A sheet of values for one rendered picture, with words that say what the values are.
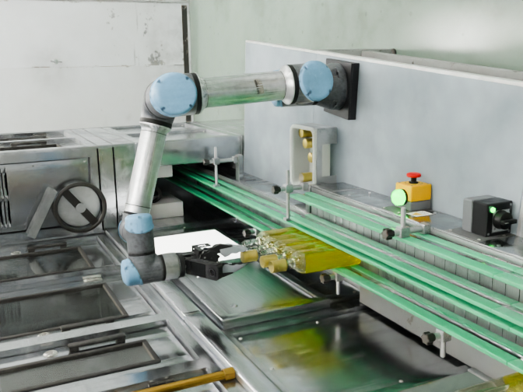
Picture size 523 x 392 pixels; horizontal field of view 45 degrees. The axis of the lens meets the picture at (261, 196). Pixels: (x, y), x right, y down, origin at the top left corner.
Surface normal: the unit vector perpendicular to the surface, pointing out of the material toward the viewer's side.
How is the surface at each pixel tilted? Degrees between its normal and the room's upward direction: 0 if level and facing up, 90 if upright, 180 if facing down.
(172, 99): 78
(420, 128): 0
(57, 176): 90
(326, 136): 90
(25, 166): 90
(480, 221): 0
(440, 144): 0
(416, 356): 90
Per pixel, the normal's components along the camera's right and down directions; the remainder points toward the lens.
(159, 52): 0.43, 0.18
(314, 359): -0.01, -0.98
